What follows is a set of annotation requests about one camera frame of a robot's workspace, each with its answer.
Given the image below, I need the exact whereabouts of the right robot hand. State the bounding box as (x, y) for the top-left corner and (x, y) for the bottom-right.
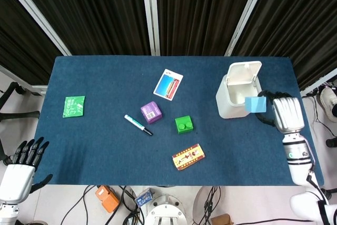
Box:
(256, 90), (305, 134)

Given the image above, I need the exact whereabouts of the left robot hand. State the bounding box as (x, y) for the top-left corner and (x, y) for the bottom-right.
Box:
(0, 136), (54, 204)

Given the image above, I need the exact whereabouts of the light blue foam cube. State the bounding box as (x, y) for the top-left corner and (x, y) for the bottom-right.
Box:
(244, 96), (267, 114)

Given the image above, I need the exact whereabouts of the white trash bin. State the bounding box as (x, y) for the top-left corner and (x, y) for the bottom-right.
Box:
(215, 61), (264, 119)

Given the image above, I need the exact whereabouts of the white grey robot base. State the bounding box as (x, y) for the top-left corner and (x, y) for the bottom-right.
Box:
(144, 194), (187, 225)

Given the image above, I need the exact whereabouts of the white sneaker shoe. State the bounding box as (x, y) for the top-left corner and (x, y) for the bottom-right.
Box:
(320, 87), (337, 119)

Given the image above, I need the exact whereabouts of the black chair base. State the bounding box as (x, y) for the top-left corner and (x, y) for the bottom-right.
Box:
(0, 82), (40, 123)

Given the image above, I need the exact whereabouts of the blue table cloth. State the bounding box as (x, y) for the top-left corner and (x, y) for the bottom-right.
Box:
(33, 55), (325, 187)

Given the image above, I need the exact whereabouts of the orange device box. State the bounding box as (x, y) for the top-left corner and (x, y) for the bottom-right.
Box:
(95, 185), (121, 213)

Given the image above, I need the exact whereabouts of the green foil packet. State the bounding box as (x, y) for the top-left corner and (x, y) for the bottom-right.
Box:
(62, 95), (86, 118)

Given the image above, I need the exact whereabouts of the dark pleated curtain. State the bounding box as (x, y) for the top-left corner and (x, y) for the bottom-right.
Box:
(231, 0), (337, 91)
(0, 0), (64, 86)
(155, 0), (262, 56)
(12, 0), (151, 56)

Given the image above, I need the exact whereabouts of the green toy building brick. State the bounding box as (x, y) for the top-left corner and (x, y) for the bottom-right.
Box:
(174, 115), (195, 134)

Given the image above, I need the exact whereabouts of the red yellow printed box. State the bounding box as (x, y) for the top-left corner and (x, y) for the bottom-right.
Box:
(172, 143), (205, 171)

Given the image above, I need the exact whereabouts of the white and blue card box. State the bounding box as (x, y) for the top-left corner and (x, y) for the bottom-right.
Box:
(153, 69), (184, 101)

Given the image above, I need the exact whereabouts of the brown cardboard box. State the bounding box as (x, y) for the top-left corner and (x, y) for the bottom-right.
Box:
(210, 213), (235, 225)

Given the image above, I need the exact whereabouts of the white round floor plate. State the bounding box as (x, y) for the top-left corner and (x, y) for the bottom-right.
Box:
(193, 185), (220, 225)

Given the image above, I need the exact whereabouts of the small blue printed box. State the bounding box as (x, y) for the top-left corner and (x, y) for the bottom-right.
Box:
(134, 188), (154, 208)

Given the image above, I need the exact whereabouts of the white teal marker pen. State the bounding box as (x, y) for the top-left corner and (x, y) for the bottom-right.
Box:
(124, 114), (153, 136)

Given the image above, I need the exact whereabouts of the purple small carton box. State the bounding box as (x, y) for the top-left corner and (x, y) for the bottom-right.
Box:
(140, 101), (163, 124)

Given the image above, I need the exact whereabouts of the white frame rail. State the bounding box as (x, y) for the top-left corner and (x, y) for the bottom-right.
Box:
(0, 64), (48, 96)
(300, 74), (337, 97)

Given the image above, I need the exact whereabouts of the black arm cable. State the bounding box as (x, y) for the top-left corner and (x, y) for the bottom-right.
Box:
(305, 140), (331, 225)

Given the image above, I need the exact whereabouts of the black floor cable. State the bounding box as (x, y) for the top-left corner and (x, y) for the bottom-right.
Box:
(60, 184), (97, 225)

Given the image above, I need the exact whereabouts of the white frame post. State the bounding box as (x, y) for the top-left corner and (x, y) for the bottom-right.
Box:
(140, 0), (161, 56)
(224, 0), (272, 57)
(0, 0), (72, 56)

